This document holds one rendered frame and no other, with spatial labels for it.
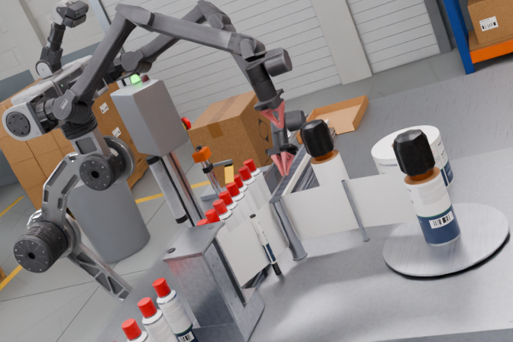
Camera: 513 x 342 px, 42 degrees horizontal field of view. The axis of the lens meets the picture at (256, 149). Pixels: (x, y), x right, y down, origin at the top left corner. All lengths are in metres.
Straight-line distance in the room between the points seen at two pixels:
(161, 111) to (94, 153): 0.82
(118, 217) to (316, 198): 3.01
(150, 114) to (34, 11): 5.83
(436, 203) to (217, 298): 0.56
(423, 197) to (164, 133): 0.69
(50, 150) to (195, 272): 4.48
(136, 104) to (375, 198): 0.67
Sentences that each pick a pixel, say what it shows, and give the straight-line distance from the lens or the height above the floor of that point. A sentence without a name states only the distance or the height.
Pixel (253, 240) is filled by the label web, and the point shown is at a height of 1.00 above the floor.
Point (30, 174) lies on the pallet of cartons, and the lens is 6.19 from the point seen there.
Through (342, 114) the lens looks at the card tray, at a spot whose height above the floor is 0.83.
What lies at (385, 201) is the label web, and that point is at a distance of 1.76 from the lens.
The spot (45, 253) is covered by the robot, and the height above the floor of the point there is 0.88.
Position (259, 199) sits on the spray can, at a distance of 2.10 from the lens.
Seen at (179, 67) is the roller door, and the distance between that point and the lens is 6.94.
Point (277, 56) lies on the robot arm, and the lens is 1.86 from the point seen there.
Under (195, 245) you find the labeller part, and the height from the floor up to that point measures 1.14.
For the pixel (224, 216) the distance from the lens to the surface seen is 1.91.
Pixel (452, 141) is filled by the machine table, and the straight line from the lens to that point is 2.37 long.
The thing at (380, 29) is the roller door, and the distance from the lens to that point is 6.35.
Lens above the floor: 1.77
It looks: 18 degrees down
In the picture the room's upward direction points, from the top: 23 degrees counter-clockwise
